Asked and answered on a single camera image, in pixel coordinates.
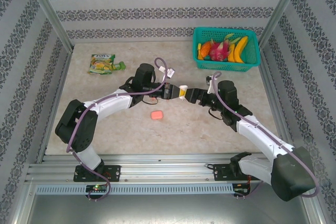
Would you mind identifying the white earbud charging case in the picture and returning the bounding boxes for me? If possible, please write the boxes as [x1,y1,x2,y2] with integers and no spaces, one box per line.
[178,84,188,101]

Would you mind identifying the teal plastic basket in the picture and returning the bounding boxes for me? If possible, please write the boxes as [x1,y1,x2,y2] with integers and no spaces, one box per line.
[192,26,260,72]

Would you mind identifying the small yellow banana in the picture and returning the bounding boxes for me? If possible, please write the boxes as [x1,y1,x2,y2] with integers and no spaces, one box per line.
[227,44,236,62]

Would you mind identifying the green yellow snack packet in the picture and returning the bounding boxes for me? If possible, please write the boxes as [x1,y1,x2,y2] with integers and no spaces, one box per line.
[87,53,127,76]

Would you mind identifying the pink dragon fruit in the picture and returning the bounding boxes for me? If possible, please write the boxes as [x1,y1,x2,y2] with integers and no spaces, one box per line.
[208,39,229,62]

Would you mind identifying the large yellow banana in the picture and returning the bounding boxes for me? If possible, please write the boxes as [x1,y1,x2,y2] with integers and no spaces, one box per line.
[234,36,249,63]

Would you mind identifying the orange round fruit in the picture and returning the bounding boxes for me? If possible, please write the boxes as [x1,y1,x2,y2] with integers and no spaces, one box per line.
[201,40,212,57]

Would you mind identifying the small green circuit board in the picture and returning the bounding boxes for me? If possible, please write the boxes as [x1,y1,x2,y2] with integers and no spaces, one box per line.
[234,183,251,196]
[86,185,108,193]

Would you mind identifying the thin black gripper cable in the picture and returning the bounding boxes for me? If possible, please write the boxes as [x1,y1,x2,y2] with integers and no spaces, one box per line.
[208,107,224,120]

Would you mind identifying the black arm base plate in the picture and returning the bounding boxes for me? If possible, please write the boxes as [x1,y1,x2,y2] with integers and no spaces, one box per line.
[73,165,121,183]
[213,163,263,182]

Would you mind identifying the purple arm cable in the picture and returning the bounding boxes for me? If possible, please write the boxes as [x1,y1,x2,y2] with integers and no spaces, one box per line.
[65,57,170,202]
[208,71,320,199]

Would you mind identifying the aluminium mounting rail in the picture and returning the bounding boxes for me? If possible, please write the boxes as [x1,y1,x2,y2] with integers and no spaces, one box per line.
[25,153,310,183]

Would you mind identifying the grey slotted cable duct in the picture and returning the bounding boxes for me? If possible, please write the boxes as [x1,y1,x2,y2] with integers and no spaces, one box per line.
[35,184,234,195]

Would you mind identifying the aluminium frame post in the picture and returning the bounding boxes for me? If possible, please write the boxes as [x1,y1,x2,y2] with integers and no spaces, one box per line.
[258,0,307,49]
[20,0,76,53]

